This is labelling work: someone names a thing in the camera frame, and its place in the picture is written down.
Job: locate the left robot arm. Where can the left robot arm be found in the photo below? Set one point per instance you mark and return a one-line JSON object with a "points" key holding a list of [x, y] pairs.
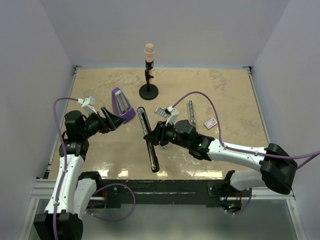
{"points": [[62, 217]]}

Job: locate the grey black stapler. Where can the grey black stapler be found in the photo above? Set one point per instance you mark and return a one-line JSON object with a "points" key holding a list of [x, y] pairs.
{"points": [[191, 114]]}

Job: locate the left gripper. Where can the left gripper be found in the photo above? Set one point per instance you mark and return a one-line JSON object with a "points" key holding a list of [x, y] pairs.
{"points": [[111, 122]]}

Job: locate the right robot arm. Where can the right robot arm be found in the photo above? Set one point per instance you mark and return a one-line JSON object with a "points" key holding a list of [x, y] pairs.
{"points": [[269, 167]]}

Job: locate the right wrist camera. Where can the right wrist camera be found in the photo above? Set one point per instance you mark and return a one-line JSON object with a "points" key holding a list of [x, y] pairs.
{"points": [[172, 115]]}

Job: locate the staple box sleeve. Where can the staple box sleeve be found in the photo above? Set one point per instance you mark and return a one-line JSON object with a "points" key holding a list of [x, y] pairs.
{"points": [[210, 123]]}

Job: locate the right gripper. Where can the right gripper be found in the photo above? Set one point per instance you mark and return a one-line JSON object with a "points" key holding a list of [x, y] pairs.
{"points": [[159, 134]]}

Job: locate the purple metronome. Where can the purple metronome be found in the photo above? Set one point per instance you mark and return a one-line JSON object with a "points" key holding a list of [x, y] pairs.
{"points": [[121, 106]]}

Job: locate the microphone on black stand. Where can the microphone on black stand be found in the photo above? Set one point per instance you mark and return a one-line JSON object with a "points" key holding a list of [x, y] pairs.
{"points": [[149, 91]]}

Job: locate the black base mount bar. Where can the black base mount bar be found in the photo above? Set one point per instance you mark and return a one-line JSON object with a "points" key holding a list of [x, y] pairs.
{"points": [[162, 192]]}

